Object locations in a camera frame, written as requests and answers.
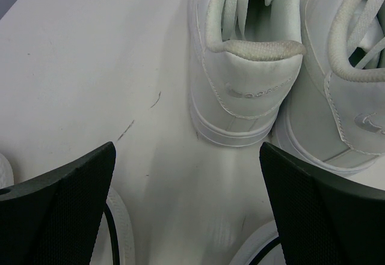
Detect white leather sneaker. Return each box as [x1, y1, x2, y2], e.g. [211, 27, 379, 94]
[188, 0, 306, 147]
[272, 0, 384, 176]

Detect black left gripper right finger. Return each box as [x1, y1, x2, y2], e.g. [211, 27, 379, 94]
[259, 142, 384, 264]

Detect white leather sneaker right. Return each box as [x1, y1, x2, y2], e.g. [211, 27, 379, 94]
[272, 0, 384, 176]

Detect white leather sneaker left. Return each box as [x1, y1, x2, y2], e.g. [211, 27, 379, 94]
[188, 0, 306, 147]

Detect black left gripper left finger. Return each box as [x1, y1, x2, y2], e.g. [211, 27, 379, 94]
[1, 142, 116, 264]

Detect green canvas sneaker right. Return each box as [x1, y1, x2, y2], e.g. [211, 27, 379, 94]
[229, 220, 286, 265]

